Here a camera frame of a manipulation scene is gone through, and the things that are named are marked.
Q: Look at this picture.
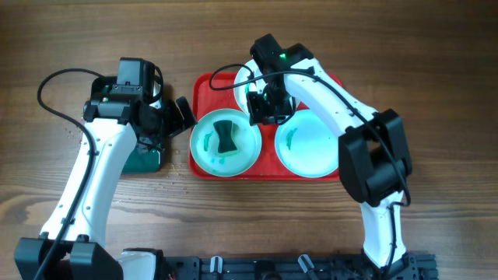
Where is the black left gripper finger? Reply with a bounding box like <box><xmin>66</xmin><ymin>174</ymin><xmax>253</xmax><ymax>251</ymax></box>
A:
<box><xmin>176</xmin><ymin>96</ymin><xmax>198</xmax><ymax>127</ymax></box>
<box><xmin>165</xmin><ymin>100</ymin><xmax>190</xmax><ymax>136</ymax></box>

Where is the green scouring sponge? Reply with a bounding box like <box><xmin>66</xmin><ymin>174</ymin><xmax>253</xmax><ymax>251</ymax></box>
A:
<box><xmin>213</xmin><ymin>120</ymin><xmax>237</xmax><ymax>154</ymax></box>

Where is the white plate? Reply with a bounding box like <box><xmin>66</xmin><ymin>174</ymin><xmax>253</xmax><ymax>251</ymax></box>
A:
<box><xmin>274</xmin><ymin>110</ymin><xmax>338</xmax><ymax>179</ymax></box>
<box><xmin>190</xmin><ymin>109</ymin><xmax>262</xmax><ymax>177</ymax></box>
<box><xmin>233</xmin><ymin>60</ymin><xmax>267</xmax><ymax>114</ymax></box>

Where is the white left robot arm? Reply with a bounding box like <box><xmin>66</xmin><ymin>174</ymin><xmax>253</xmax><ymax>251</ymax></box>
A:
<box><xmin>14</xmin><ymin>80</ymin><xmax>196</xmax><ymax>279</ymax></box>

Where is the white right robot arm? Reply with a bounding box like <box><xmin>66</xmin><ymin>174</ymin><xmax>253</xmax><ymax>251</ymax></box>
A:
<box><xmin>247</xmin><ymin>34</ymin><xmax>412</xmax><ymax>272</ymax></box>

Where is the red plastic tray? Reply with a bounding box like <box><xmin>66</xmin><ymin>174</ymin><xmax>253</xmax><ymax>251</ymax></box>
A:
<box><xmin>188</xmin><ymin>72</ymin><xmax>339</xmax><ymax>181</ymax></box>

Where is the black water tray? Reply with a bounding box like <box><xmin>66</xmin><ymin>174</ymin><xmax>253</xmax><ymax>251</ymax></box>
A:
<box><xmin>91</xmin><ymin>76</ymin><xmax>163</xmax><ymax>174</ymax></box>

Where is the white plate top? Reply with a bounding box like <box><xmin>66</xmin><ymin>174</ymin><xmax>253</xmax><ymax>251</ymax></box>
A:
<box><xmin>233</xmin><ymin>60</ymin><xmax>267</xmax><ymax>114</ymax></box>

